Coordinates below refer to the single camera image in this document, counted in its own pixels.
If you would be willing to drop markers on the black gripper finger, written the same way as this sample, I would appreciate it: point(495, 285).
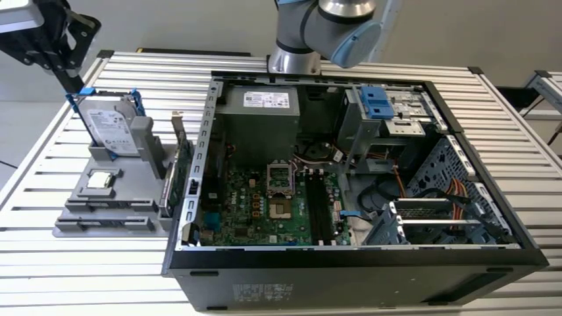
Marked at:
point(25, 56)
point(86, 29)

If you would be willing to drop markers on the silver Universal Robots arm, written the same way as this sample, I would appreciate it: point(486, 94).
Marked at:
point(303, 26)

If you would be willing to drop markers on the black RAM slot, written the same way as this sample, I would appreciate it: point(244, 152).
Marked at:
point(309, 207)
point(320, 207)
point(315, 207)

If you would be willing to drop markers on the hard disk in blue carrier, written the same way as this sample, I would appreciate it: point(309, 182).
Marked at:
point(106, 128)

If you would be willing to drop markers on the silver CPU chip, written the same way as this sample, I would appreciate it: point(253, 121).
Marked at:
point(100, 180)

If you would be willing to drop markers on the grey plastic parts rack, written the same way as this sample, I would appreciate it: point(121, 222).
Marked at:
point(130, 184)

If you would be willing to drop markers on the green graphics card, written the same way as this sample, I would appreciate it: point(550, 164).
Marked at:
point(181, 164)

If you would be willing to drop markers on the grey power supply unit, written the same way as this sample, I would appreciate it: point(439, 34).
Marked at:
point(259, 131)

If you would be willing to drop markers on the round black fan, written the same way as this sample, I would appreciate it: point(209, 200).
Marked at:
point(317, 151)

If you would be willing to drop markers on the teal VGA port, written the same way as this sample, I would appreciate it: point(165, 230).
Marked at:
point(211, 221)

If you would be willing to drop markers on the thin socket locking lever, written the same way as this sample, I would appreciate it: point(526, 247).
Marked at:
point(292, 179)

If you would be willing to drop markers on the green Dell motherboard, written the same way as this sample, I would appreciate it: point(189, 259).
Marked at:
point(245, 210)

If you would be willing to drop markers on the blue plastic drive latch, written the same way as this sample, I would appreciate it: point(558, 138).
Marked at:
point(375, 102)

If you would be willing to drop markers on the CPU socket with gold pins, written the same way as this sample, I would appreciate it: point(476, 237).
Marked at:
point(280, 209)

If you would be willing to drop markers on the perforated metal disk cage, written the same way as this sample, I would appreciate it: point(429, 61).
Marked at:
point(439, 171)

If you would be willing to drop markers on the black open PC case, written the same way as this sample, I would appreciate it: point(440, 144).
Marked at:
point(307, 286)

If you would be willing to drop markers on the metal slat side table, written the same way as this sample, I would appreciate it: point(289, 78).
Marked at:
point(542, 82)

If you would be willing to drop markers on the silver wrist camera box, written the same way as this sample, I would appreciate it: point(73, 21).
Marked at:
point(18, 16)

